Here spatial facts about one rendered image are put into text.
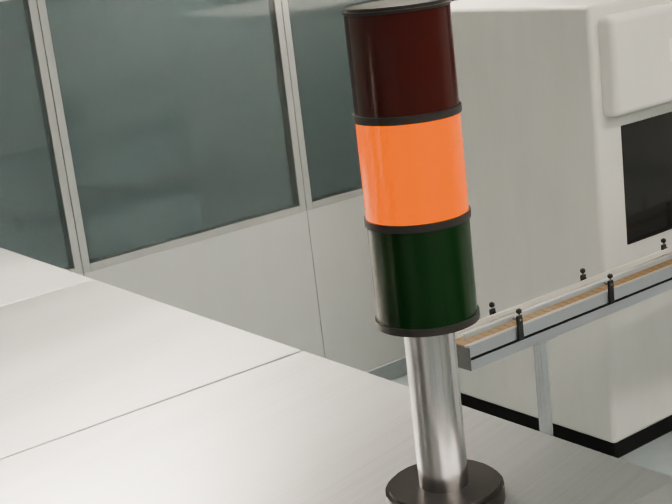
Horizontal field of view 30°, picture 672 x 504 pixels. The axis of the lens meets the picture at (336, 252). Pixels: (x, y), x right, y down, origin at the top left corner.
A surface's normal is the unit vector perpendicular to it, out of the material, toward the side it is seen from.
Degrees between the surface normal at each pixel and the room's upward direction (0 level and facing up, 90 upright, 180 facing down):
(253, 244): 90
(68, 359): 0
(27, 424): 0
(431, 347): 90
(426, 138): 90
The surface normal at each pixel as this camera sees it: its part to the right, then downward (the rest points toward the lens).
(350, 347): 0.61, 0.14
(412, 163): -0.05, 0.26
